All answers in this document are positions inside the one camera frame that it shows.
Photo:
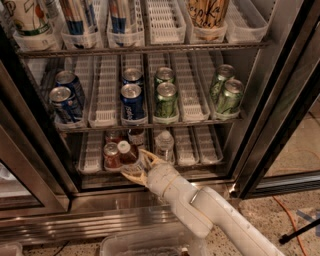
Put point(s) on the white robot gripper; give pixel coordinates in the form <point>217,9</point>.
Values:
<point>160,177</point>

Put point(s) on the brown drink bottle white cap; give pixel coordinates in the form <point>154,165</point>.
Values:
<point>130,159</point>

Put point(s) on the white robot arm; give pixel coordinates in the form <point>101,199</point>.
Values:
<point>199,209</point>

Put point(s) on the clear water bottle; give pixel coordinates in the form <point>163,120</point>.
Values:
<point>164,144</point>

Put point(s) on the stainless steel fridge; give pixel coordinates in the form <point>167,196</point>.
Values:
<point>63,191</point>

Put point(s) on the open fridge glass door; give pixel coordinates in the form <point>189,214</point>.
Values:
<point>283,86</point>

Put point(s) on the gold tall can top shelf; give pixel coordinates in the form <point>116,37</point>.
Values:
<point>207,14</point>

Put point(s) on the white tall can top shelf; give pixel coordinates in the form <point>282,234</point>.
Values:
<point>28,17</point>

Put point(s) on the red soda can front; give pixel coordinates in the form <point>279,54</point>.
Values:
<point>111,156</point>

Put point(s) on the red soda can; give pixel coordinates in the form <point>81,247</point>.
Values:
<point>113,136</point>
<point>111,156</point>

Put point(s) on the red soda can rear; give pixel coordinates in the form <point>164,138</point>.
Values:
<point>113,136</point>

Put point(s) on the green soda can middle front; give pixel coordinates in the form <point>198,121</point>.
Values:
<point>166,100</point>

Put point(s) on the green soda can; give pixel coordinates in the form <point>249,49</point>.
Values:
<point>222,74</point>
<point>166,100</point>
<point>164,74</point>
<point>230,97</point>

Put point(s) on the blue soda can middle front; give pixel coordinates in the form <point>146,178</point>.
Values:
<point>132,101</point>

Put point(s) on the blue soda can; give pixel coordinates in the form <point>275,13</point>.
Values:
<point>133,76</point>
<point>132,101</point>
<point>65,104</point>
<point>69,79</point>

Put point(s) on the clear plastic bin on floor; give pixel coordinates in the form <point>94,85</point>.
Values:
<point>164,240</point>

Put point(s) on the blue soda can middle rear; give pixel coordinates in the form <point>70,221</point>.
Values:
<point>133,76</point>

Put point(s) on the green soda can middle rear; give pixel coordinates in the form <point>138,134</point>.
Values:
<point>164,74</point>

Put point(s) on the green soda can right front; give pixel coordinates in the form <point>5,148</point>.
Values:
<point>230,97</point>

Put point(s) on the blue soda can left front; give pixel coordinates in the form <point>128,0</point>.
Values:
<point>65,104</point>

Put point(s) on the blue soda can left rear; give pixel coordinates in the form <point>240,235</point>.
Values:
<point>69,79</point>

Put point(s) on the green soda can right rear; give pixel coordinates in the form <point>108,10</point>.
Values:
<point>222,74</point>

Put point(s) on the black tripod leg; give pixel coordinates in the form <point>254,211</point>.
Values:
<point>286,238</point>

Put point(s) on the blue silver tall can right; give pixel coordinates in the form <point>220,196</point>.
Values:
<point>123,16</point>

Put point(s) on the blue silver tall can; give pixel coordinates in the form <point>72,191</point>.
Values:
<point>123,16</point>
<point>80,16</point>

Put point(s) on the blue silver tall can left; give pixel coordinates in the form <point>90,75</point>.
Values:
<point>80,16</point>

